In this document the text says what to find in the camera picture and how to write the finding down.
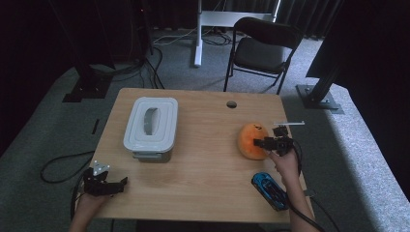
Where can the short black strip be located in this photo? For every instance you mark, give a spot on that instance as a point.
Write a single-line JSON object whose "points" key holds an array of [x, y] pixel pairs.
{"points": [[95, 126]]}

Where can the blue toy car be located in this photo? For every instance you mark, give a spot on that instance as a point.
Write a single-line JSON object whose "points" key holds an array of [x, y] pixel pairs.
{"points": [[266, 188]]}

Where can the black metal stand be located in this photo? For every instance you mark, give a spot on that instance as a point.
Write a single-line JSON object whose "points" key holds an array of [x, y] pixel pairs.
{"points": [[317, 98], [87, 87]]}

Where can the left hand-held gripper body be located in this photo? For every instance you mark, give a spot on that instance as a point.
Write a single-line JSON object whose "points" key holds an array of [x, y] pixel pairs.
{"points": [[95, 184]]}

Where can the white desk frame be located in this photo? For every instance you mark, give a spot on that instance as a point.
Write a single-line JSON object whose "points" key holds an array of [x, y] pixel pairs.
{"points": [[206, 19]]}

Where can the grey plastic storage box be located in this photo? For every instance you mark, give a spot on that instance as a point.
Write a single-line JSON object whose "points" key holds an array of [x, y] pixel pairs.
{"points": [[151, 156]]}

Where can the black folding chair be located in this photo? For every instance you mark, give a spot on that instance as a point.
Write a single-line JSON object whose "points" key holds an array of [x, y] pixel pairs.
{"points": [[261, 54]]}

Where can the person's left hand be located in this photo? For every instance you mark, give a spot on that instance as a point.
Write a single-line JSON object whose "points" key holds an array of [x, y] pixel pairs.
{"points": [[92, 203]]}

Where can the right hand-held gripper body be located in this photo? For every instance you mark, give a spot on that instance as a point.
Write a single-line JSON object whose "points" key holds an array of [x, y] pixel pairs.
{"points": [[283, 145]]}

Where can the person's right hand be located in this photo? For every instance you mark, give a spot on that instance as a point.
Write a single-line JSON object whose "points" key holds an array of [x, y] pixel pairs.
{"points": [[285, 167]]}

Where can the round table grommet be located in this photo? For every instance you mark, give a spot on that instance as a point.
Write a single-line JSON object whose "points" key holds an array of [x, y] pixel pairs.
{"points": [[231, 104]]}

